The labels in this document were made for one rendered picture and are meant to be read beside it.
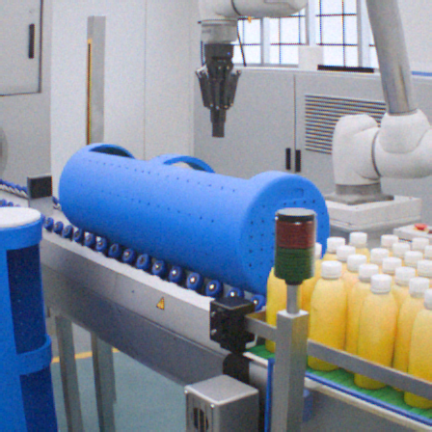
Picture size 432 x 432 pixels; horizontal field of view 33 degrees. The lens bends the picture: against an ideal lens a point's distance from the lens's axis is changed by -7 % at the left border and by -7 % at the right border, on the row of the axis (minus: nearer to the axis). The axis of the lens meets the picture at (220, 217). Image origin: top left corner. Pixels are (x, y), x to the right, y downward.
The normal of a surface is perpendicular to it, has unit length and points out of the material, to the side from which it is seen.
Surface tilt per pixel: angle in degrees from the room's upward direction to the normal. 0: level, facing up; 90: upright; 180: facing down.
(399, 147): 99
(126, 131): 90
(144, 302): 70
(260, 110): 90
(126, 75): 90
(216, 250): 97
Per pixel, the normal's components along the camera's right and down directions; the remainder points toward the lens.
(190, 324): -0.74, -0.21
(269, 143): -0.85, 0.11
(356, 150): -0.60, 0.12
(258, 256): 0.62, 0.16
